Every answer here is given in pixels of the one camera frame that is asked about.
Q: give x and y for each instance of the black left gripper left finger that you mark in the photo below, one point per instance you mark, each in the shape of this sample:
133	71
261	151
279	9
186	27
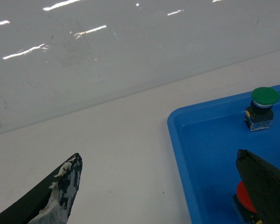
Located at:
51	200

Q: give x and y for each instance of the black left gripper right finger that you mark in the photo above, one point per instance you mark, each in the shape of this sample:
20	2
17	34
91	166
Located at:
262	182

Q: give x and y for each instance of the red mushroom push button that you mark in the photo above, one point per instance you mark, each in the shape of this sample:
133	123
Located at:
244	207

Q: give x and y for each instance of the green mushroom push button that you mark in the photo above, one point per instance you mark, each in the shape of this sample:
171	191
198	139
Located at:
259	114

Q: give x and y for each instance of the blue plastic tray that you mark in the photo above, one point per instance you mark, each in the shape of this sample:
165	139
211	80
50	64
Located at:
206	138

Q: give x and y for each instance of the white whiteboard panel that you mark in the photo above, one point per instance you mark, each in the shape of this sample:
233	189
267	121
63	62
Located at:
61	56

